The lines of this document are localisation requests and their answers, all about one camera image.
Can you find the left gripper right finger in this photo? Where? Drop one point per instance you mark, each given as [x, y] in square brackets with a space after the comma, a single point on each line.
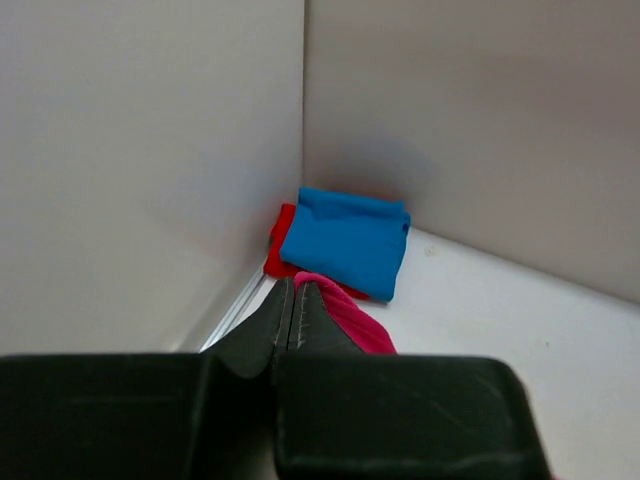
[342, 413]

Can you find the magenta t shirt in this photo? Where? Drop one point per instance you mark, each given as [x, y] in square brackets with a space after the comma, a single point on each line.
[366, 332]

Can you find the folded red t shirt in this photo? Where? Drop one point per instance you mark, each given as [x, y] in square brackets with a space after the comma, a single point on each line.
[280, 245]

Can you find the folded blue t shirt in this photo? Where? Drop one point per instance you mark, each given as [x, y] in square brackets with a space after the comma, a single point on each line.
[390, 231]

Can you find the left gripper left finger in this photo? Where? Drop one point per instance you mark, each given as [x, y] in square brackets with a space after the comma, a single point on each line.
[139, 416]

